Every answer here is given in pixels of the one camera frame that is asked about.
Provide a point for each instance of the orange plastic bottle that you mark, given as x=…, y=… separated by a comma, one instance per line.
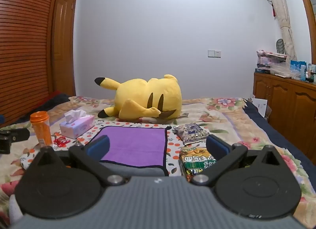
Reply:
x=42, y=130

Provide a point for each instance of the wooden window frame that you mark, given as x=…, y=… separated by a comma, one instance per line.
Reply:
x=305, y=1

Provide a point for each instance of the beige patterned curtain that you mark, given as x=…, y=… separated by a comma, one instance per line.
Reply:
x=281, y=9

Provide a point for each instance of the wooden louvered wardrobe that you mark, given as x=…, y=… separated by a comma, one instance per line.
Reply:
x=24, y=46

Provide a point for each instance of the navy blanket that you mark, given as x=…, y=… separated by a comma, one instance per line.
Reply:
x=271, y=132

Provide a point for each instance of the grey towel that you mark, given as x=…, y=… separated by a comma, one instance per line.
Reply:
x=148, y=171

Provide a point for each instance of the dark striped oval object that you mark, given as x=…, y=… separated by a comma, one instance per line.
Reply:
x=280, y=46

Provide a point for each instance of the red candy wrapper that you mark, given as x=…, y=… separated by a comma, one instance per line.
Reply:
x=61, y=142

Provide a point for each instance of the dark cloth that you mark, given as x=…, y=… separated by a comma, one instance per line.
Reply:
x=54, y=99

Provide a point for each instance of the small bottles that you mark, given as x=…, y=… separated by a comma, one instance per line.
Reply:
x=311, y=73

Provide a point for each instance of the blue white snack packet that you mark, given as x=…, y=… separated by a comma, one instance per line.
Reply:
x=191, y=132

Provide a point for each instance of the purple towel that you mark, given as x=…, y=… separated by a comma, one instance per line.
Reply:
x=138, y=145

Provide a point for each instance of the white cardboard box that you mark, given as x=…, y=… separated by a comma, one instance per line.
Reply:
x=260, y=105

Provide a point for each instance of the green snack packet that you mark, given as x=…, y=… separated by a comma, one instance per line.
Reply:
x=195, y=162

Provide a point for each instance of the yellow plush toy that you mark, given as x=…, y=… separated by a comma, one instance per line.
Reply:
x=138, y=93

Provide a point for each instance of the wooden door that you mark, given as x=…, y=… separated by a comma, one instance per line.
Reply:
x=64, y=46

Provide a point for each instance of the stack of printed papers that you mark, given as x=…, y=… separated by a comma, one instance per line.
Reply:
x=269, y=61

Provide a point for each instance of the blue cartons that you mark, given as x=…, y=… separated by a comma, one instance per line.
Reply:
x=300, y=69

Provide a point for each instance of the pink tissue box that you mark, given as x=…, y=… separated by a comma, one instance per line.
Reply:
x=76, y=127

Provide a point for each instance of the wooden cabinet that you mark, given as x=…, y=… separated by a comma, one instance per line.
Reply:
x=296, y=110

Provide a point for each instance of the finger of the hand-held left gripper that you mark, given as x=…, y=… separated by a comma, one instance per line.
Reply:
x=17, y=135

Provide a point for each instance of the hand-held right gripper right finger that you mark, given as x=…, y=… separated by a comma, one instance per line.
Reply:
x=217, y=147

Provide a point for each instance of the clear plastic bag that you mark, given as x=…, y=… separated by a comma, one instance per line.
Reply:
x=284, y=71

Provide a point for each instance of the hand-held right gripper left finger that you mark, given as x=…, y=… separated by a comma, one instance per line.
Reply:
x=98, y=147

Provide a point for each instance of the white wall switch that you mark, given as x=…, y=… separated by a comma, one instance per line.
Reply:
x=214, y=53

